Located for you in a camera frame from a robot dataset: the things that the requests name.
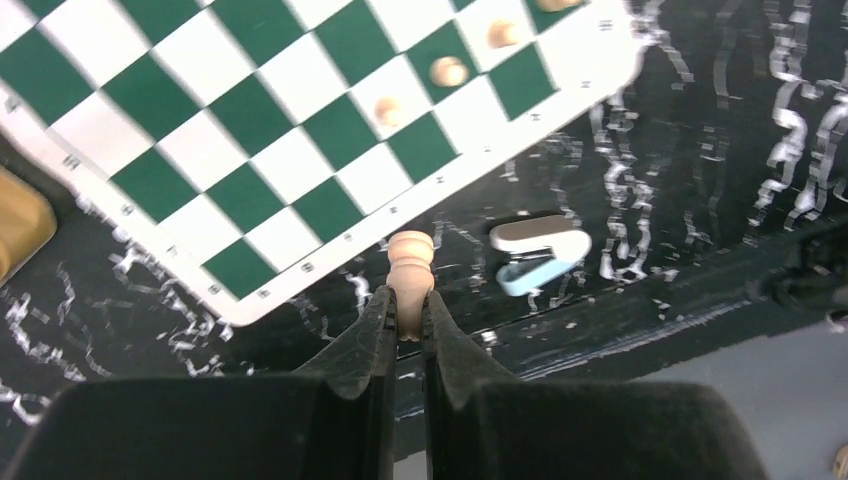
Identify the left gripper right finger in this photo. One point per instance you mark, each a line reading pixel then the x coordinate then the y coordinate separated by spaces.
pixel 457 374

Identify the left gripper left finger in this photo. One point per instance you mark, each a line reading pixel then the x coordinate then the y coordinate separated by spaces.
pixel 350 434

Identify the light wooden chess piece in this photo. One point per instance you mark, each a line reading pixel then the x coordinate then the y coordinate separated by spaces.
pixel 410 254

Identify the green white chess board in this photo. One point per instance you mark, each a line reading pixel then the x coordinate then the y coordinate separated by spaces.
pixel 236 140

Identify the light pawn on board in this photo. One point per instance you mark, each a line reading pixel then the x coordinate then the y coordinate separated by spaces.
pixel 502 33
pixel 557 5
pixel 388 111
pixel 448 72

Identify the small light blue stapler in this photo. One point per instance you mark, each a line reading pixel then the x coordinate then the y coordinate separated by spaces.
pixel 539 250

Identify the gold metal tin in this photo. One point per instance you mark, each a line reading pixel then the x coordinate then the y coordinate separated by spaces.
pixel 28 223

